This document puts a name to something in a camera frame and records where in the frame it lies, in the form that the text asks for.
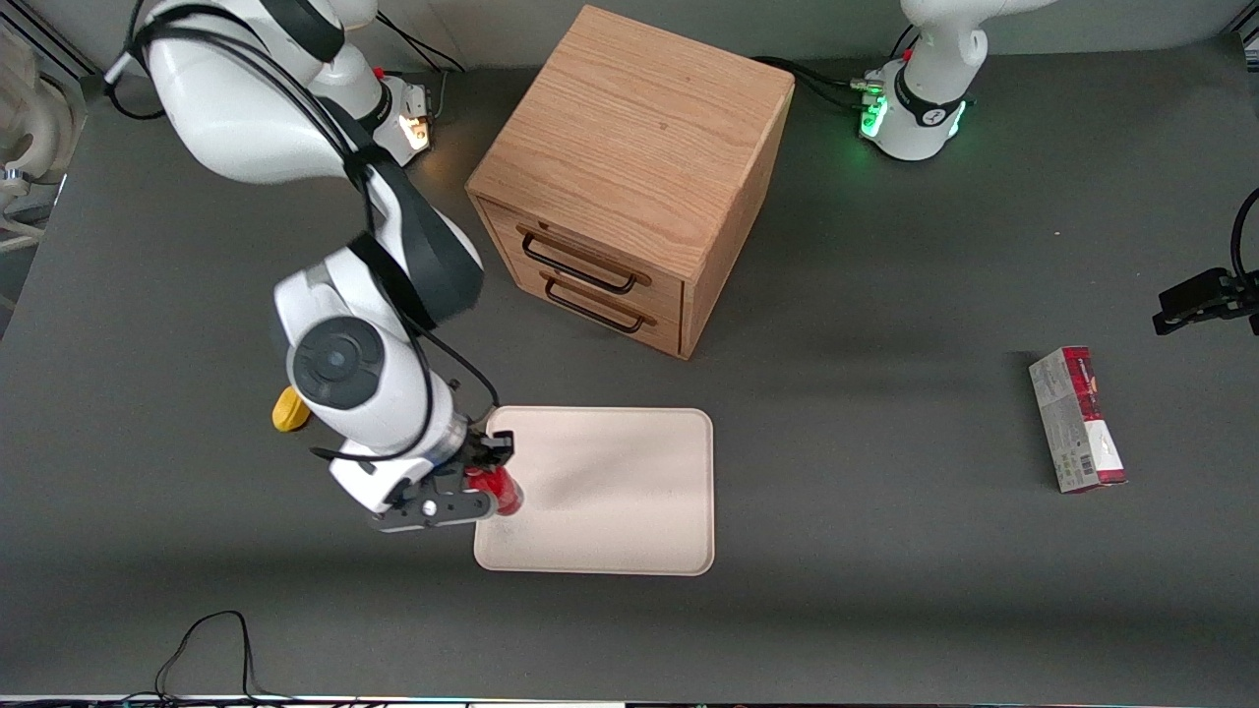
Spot white equipment beside table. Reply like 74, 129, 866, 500
0, 24, 88, 253

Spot black cables at left arm base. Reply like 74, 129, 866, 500
751, 55, 886, 111

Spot aluminium frame profile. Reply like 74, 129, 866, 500
0, 0, 101, 80

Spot black cables at right arm base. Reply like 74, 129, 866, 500
374, 12, 470, 121

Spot black wire drawer handle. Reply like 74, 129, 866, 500
517, 227, 641, 296
542, 274, 649, 335

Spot black cables at arm base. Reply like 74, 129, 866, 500
374, 12, 470, 121
751, 55, 886, 111

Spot wooden drawer cabinet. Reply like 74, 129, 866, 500
464, 4, 797, 361

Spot red coke bottle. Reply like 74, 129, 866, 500
466, 464, 525, 519

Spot red and grey carton box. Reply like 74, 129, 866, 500
1028, 345, 1129, 495

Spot yellow lemon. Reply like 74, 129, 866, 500
271, 384, 312, 434

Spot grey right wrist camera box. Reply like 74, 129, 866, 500
370, 487, 500, 535

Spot black cable along right arm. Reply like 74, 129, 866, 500
102, 0, 503, 465

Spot black cable at table edge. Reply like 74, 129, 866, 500
116, 610, 296, 705

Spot beige plastic tray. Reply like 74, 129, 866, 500
473, 406, 716, 577

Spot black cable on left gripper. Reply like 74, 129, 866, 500
1230, 186, 1259, 286

